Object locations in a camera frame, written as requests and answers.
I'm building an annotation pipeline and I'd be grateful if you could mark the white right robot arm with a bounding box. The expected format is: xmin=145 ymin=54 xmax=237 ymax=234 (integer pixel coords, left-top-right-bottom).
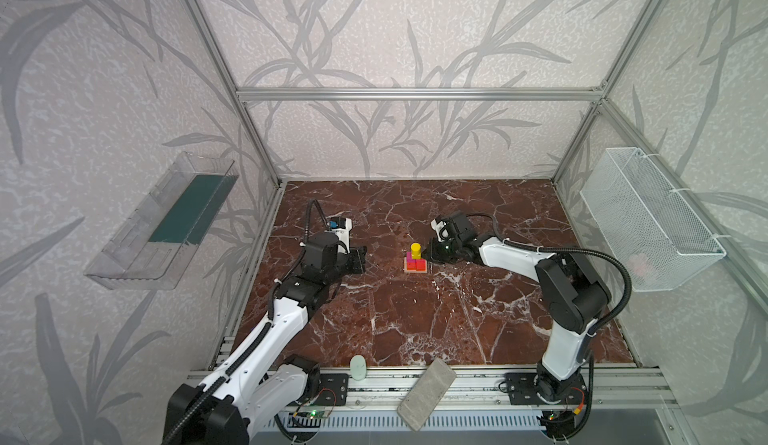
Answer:
xmin=422 ymin=234 xmax=632 ymax=390

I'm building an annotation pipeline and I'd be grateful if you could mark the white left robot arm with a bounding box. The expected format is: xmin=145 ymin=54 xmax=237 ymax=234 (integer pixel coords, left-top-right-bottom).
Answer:
xmin=162 ymin=245 xmax=367 ymax=444

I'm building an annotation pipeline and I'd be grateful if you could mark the pale green oval soap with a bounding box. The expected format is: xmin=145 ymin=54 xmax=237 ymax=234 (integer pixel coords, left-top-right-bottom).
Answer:
xmin=349 ymin=354 xmax=367 ymax=381

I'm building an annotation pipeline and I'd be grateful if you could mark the grey stone slab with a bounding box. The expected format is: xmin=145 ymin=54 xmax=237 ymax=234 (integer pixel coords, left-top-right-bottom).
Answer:
xmin=397 ymin=359 xmax=456 ymax=432

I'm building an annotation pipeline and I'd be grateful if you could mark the pink item in basket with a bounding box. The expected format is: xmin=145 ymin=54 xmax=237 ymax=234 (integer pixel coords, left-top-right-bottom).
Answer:
xmin=626 ymin=253 xmax=657 ymax=280

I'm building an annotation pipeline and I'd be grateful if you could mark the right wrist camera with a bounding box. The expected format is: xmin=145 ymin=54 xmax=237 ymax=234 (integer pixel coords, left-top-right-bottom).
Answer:
xmin=430 ymin=211 xmax=478 ymax=244

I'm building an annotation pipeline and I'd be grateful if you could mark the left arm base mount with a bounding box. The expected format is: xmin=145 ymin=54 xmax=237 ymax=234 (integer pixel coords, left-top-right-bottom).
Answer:
xmin=308 ymin=372 xmax=350 ymax=407

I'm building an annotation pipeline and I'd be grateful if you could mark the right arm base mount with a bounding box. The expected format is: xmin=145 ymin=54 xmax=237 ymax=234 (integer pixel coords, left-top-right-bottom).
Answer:
xmin=500 ymin=372 xmax=587 ymax=405

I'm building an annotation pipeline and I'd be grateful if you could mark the white wire basket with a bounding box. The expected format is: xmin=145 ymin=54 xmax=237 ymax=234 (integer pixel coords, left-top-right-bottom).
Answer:
xmin=581 ymin=147 xmax=727 ymax=292

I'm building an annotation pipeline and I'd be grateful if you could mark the clear plastic wall bin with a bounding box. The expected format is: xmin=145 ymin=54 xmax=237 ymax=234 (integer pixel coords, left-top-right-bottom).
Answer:
xmin=84 ymin=152 xmax=239 ymax=290

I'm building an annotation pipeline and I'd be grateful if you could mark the aluminium horizontal frame bar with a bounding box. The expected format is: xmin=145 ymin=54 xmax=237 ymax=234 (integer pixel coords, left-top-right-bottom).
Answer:
xmin=236 ymin=87 xmax=602 ymax=102

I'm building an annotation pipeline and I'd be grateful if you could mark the left back frame post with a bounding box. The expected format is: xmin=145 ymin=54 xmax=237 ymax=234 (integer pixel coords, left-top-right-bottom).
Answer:
xmin=181 ymin=0 xmax=281 ymax=187

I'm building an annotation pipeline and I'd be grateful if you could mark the aluminium frame post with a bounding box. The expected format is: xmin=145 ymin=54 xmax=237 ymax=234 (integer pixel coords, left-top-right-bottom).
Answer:
xmin=551 ymin=0 xmax=668 ymax=186

